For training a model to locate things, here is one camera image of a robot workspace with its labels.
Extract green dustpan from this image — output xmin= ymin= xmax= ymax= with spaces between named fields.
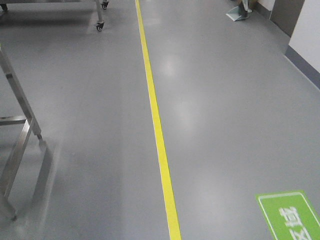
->
xmin=226 ymin=6 xmax=249 ymax=22

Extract green floor sign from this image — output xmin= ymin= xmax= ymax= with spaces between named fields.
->
xmin=256 ymin=190 xmax=320 ymax=240

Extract steel cart with casters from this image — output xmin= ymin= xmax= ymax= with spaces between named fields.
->
xmin=0 ymin=0 xmax=110 ymax=32

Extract steel rack leg frame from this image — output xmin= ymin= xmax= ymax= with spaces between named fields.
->
xmin=0 ymin=44 xmax=52 ymax=222

